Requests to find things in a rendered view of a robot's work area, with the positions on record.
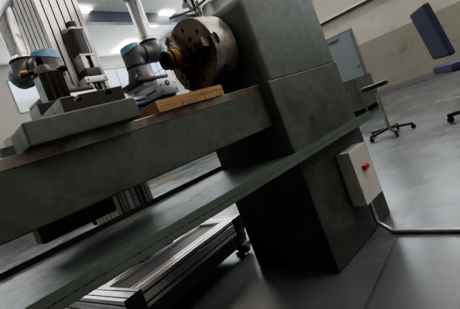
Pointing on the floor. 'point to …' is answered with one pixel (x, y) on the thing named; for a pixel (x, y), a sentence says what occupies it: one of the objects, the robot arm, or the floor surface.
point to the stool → (383, 112)
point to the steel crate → (366, 100)
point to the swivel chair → (435, 42)
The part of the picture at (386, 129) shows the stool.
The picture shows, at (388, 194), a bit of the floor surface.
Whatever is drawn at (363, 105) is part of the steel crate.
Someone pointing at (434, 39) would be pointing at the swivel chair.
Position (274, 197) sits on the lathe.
